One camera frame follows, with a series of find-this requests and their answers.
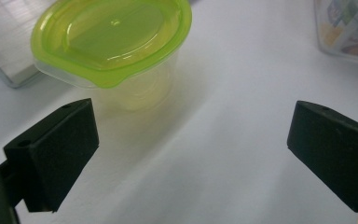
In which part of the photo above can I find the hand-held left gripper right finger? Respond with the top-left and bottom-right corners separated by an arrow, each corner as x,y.
286,100 -> 358,215

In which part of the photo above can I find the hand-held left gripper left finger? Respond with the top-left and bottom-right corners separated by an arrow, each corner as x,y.
3,98 -> 100,214

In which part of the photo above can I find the white wire shelf rack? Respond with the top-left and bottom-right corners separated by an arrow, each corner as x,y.
0,0 -> 57,90

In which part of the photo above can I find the yellow-green bowl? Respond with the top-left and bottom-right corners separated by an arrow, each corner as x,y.
30,0 -> 193,112

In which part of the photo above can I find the clear box with blue-rimmed lid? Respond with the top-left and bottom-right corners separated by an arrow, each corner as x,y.
312,0 -> 358,67

